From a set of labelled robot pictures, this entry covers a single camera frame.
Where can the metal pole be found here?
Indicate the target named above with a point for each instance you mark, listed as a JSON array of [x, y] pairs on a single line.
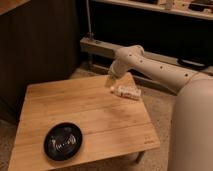
[[90, 33]]

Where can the black ceramic bowl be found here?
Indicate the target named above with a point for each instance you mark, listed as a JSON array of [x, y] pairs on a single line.
[[63, 141]]

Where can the long wooden case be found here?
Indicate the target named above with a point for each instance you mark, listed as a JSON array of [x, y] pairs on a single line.
[[160, 58]]

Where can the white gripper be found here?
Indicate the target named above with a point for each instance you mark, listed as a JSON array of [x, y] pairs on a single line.
[[110, 80]]

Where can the wooden folding table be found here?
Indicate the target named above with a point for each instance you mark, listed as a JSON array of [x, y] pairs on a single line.
[[111, 126]]

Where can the wooden shelf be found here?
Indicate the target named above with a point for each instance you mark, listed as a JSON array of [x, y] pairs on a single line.
[[156, 8]]

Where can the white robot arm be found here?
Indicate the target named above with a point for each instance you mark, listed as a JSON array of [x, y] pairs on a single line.
[[191, 131]]

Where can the black case handle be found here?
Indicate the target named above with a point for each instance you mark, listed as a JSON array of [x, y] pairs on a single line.
[[192, 65]]

